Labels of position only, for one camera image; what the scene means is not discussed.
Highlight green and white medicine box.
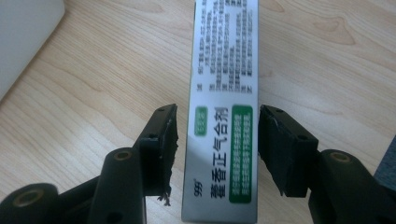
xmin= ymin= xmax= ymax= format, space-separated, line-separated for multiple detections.
xmin=180 ymin=0 xmax=261 ymax=224

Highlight white board edge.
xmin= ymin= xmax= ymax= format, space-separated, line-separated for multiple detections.
xmin=0 ymin=0 xmax=66 ymax=101

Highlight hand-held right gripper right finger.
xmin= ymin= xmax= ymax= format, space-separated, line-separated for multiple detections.
xmin=258 ymin=104 xmax=320 ymax=199

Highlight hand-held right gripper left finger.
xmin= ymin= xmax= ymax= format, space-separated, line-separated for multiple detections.
xmin=134 ymin=104 xmax=180 ymax=207

